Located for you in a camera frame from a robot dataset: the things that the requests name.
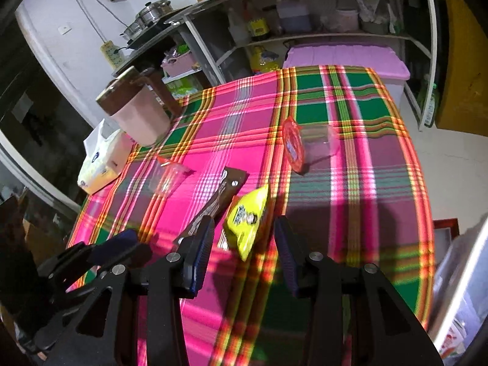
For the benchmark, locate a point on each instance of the green plastic bottle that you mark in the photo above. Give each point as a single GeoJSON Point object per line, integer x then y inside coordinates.
{"type": "Point", "coordinates": [429, 106]}

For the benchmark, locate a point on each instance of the translucent jerry can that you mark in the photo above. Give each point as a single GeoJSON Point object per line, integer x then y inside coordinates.
{"type": "Point", "coordinates": [292, 15]}

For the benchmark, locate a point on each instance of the clear cup with red lid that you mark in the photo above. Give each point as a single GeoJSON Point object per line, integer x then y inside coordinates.
{"type": "Point", "coordinates": [320, 143]}

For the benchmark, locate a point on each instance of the plaid tablecloth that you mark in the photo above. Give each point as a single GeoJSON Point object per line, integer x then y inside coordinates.
{"type": "Point", "coordinates": [362, 217]}

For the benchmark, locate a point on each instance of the dark bottle with yellow label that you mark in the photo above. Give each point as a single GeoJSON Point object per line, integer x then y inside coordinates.
{"type": "Point", "coordinates": [259, 26]}

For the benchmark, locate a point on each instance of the yellow snack packet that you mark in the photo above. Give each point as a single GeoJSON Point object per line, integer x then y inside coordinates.
{"type": "Point", "coordinates": [246, 221]}

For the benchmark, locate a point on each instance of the yellow tissue pack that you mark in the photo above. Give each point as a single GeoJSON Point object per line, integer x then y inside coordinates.
{"type": "Point", "coordinates": [101, 164]}

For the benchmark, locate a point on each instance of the black stove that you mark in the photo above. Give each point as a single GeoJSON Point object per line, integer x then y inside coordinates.
{"type": "Point", "coordinates": [152, 32]}

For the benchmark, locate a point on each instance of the crumpled plastic bags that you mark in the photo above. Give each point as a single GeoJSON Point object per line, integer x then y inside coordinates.
{"type": "Point", "coordinates": [375, 11]}

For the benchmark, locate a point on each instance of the storage box with pink lid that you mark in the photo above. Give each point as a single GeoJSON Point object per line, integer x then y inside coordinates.
{"type": "Point", "coordinates": [343, 55]}

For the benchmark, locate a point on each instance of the yellow power strip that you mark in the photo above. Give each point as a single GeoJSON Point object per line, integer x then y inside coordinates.
{"type": "Point", "coordinates": [110, 55]}

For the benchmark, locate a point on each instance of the pink pitcher with brown lid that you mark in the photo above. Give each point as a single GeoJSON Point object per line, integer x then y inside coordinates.
{"type": "Point", "coordinates": [141, 122]}

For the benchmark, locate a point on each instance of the pink plastic bowl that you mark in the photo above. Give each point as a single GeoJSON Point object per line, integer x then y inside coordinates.
{"type": "Point", "coordinates": [347, 19]}

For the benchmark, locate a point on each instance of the red wooden frame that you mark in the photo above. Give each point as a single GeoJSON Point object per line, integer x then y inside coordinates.
{"type": "Point", "coordinates": [446, 223]}

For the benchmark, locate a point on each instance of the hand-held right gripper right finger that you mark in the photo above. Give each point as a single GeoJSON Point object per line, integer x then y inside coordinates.
{"type": "Point", "coordinates": [288, 251]}

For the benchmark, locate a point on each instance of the yellow wooden door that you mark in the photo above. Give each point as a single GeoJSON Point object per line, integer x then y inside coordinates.
{"type": "Point", "coordinates": [465, 76]}

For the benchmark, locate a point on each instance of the translucent bin liner bag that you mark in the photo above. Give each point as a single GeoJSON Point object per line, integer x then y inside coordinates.
{"type": "Point", "coordinates": [469, 305]}

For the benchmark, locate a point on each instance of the pink basket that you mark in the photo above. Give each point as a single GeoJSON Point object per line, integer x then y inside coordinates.
{"type": "Point", "coordinates": [179, 66]}

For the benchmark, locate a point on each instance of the brown snack wrapper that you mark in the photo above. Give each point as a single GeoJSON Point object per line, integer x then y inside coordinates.
{"type": "Point", "coordinates": [228, 186]}

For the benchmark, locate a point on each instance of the small clear plastic cup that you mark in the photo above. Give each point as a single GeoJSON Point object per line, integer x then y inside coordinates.
{"type": "Point", "coordinates": [167, 177]}

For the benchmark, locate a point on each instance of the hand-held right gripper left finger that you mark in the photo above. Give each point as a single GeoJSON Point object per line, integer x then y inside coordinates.
{"type": "Point", "coordinates": [198, 251]}

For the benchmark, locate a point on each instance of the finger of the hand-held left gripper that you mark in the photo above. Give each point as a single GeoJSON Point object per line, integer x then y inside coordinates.
{"type": "Point", "coordinates": [114, 244]}
{"type": "Point", "coordinates": [64, 259]}

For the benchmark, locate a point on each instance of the small steel pot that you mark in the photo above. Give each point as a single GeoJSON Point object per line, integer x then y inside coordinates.
{"type": "Point", "coordinates": [132, 28]}

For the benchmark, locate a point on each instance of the yellow oil bottle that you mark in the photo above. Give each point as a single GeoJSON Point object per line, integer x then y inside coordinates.
{"type": "Point", "coordinates": [265, 59]}

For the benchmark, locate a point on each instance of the white trash bin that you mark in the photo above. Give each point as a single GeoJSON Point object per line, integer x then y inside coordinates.
{"type": "Point", "coordinates": [457, 259]}

